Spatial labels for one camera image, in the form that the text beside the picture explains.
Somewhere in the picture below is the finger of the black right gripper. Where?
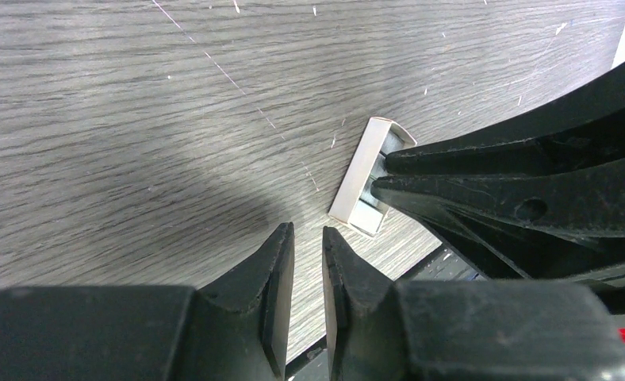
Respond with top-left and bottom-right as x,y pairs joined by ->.
372,158 -> 625,238
385,62 -> 625,175

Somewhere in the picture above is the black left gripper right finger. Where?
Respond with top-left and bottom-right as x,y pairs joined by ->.
322,227 -> 625,380

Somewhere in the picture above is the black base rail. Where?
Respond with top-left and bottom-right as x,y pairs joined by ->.
285,244 -> 485,380

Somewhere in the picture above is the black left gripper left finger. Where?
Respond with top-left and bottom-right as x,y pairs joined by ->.
0,223 -> 294,380

